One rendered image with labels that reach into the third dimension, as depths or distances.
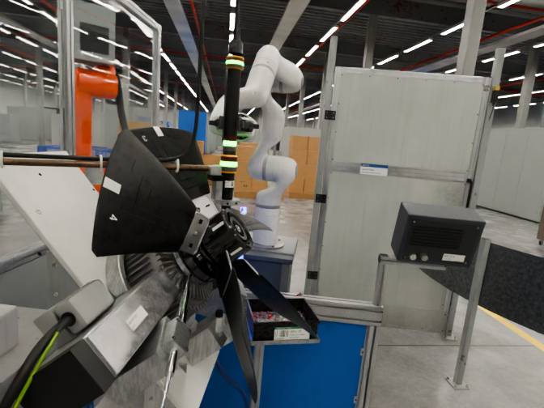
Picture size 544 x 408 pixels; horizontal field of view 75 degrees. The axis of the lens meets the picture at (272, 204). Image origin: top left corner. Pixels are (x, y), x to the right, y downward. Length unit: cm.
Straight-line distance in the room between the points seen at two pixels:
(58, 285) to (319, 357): 98
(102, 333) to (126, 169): 26
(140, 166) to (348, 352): 112
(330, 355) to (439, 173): 180
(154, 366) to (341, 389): 105
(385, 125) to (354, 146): 27
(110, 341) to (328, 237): 234
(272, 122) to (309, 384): 108
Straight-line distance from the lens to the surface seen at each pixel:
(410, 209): 132
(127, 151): 66
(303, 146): 910
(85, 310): 66
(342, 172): 273
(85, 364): 57
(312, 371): 155
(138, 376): 70
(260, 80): 126
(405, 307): 312
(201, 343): 92
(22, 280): 148
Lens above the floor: 144
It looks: 10 degrees down
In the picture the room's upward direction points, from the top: 5 degrees clockwise
